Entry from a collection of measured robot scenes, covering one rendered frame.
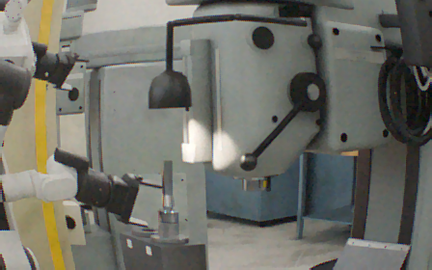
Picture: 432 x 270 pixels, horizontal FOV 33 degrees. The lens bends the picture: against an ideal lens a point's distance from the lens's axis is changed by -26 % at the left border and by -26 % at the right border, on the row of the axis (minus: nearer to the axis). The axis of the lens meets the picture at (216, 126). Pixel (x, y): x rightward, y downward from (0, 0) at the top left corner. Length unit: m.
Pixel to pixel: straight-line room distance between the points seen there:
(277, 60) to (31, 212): 1.90
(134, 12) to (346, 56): 9.69
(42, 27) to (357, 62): 1.86
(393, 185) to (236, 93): 0.50
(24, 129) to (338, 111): 1.85
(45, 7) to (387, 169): 1.84
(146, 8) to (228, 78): 9.79
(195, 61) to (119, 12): 9.61
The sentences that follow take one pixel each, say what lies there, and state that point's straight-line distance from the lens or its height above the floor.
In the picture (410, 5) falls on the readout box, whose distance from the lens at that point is 1.54.
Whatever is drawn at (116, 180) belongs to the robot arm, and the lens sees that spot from 1.99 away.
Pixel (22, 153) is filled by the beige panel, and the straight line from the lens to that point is 3.30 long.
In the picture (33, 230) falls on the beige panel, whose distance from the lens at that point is 3.35.
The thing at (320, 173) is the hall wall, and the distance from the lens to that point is 9.23.
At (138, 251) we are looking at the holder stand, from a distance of 2.10.
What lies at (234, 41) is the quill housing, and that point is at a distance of 1.60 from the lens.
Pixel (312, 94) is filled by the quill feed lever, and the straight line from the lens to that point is 1.62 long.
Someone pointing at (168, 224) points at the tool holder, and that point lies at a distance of 2.04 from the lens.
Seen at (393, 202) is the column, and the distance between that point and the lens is 1.90.
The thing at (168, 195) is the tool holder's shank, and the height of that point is 1.23.
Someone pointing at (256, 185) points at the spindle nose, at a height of 1.29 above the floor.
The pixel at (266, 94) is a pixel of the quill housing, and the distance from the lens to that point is 1.61.
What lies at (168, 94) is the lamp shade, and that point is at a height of 1.46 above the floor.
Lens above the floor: 1.48
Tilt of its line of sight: 3 degrees down
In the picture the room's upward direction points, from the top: 2 degrees counter-clockwise
